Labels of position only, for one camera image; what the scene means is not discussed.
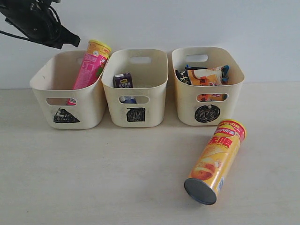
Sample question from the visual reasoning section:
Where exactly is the black second arm gripper body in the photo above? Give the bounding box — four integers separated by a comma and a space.
0, 0, 61, 44

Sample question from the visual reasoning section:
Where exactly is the pink Lays chips can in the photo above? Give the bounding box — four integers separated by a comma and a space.
73, 40, 111, 90

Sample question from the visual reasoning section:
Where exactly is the purple drink carton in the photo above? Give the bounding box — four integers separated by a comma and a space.
112, 73, 134, 88

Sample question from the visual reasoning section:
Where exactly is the blue white milk carton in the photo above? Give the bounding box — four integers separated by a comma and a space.
119, 96, 136, 104

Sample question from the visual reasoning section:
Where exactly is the blue instant noodle bag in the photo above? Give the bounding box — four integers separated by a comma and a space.
182, 64, 232, 85

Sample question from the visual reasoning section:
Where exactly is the orange instant noodle bag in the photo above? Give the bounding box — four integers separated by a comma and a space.
175, 66, 227, 103

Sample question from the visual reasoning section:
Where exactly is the yellow Lays chips can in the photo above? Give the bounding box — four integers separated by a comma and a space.
184, 119, 247, 205

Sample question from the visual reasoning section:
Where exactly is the left cream plastic bin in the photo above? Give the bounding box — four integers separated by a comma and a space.
30, 51, 107, 129

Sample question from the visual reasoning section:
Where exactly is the cream plastic bin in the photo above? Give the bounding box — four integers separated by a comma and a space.
30, 51, 107, 129
172, 47, 245, 126
101, 49, 168, 127

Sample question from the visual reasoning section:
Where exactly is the middle cream plastic bin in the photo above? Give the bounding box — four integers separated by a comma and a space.
101, 49, 168, 127

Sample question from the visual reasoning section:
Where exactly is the right cream plastic bin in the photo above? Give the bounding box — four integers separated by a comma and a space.
172, 47, 245, 126

